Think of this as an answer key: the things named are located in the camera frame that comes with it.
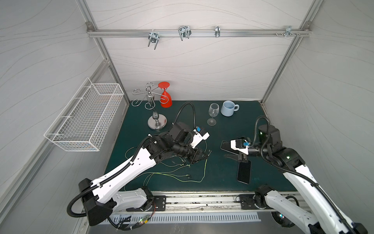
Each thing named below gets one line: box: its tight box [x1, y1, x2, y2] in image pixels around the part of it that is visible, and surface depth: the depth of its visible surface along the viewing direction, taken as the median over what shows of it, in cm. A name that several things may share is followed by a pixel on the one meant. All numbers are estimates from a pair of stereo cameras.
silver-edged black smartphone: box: [236, 159, 252, 185], surface depth 84 cm
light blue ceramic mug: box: [220, 100, 240, 117], surface depth 113 cm
